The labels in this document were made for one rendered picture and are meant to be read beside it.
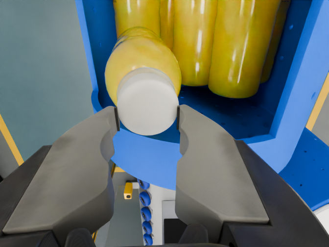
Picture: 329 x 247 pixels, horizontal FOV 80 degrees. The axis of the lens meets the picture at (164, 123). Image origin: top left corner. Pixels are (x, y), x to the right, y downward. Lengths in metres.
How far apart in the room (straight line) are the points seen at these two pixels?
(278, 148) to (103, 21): 0.27
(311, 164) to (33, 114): 1.75
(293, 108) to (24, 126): 1.88
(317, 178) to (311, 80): 0.59
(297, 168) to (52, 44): 1.47
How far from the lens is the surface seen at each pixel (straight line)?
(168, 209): 0.70
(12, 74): 1.75
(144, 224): 0.76
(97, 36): 0.30
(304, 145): 0.86
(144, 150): 0.19
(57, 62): 1.57
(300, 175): 0.78
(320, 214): 0.74
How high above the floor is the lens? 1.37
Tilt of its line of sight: 59 degrees down
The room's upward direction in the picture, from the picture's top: 178 degrees clockwise
